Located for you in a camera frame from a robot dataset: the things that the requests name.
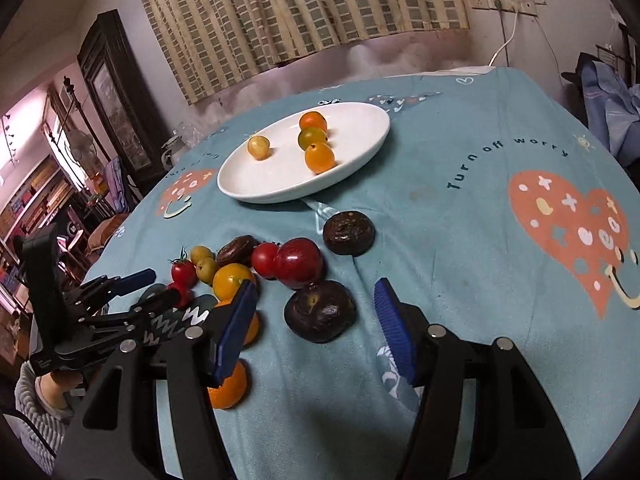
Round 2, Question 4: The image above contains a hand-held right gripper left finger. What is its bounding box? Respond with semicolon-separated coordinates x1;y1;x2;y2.
52;280;258;480

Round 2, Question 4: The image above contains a small orange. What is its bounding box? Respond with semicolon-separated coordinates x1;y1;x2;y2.
299;111;328;133
215;300;261;348
206;358;248;409
304;142;336;174

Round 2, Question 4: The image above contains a checked curtain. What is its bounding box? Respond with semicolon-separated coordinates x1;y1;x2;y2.
131;0;471;106

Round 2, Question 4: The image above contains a clear plastic bag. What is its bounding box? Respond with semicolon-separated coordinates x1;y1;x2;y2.
177;120;211;148

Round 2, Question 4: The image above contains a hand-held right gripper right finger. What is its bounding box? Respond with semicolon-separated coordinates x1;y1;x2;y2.
374;278;583;480

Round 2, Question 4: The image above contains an electric fan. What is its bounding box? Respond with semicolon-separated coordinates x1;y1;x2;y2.
67;130;98;161

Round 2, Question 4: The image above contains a dark brown round fruit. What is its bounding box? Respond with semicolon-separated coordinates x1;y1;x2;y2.
284;281;357;344
322;211;376;257
216;235;261;267

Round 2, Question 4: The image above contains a blue cloth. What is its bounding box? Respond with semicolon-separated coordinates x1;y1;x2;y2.
580;52;640;171

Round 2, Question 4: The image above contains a dark wooden cabinet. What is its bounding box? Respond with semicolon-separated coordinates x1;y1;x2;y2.
77;9;168;186

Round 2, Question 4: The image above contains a bookshelf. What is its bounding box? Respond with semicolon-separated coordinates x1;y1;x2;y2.
0;155;76;261

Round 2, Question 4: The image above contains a red cherry tomato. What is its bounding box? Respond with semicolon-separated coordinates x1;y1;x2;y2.
169;255;198;286
165;282;196;309

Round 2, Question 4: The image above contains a teal printed tablecloth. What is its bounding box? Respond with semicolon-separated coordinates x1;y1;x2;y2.
82;67;640;480

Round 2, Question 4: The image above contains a dark red plum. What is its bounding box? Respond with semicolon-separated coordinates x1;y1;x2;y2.
273;238;324;290

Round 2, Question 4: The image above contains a small yellow fruit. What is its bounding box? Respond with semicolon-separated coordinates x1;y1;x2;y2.
247;135;271;161

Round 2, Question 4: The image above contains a person's left forearm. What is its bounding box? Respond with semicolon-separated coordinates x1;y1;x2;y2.
12;360;76;476

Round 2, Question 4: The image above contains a white cable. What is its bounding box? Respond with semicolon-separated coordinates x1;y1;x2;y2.
487;7;521;67

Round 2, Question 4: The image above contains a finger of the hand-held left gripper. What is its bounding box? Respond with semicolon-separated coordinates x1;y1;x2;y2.
62;268;157;318
85;291;183;346

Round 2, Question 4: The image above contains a white jug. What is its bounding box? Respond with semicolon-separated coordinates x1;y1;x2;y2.
161;135;187;168

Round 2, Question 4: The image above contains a yellow orange tomato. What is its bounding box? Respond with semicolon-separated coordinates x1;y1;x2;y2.
212;263;257;302

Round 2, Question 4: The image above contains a green orange citrus fruit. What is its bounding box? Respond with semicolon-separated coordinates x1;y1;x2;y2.
298;127;329;152

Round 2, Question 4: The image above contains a white oval plate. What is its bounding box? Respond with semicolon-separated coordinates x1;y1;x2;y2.
216;102;391;204

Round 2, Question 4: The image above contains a brown chair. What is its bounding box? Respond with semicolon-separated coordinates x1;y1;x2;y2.
87;212;131;261

